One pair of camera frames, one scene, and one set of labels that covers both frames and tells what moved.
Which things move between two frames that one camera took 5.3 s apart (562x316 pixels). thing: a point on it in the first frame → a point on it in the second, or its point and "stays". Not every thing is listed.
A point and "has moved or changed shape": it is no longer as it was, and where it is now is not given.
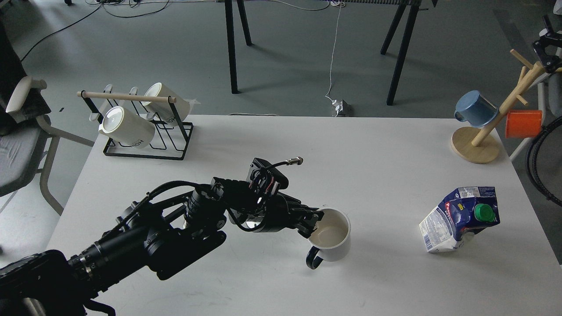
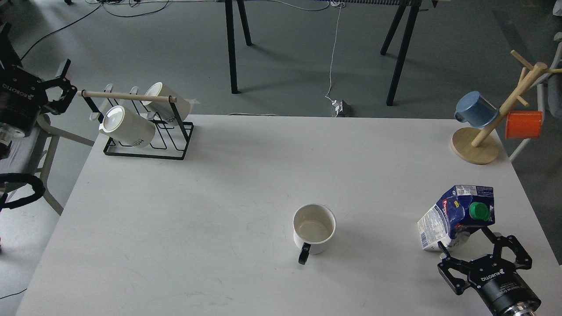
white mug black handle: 331,241 has moved or changed shape
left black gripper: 260,205 → 22,94
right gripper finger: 545,48 → 503,291
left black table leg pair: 228,8 stays
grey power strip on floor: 342,109 stays
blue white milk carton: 468,211 stays
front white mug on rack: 135,130 stays
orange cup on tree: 523,123 stays
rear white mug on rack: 163,109 stays
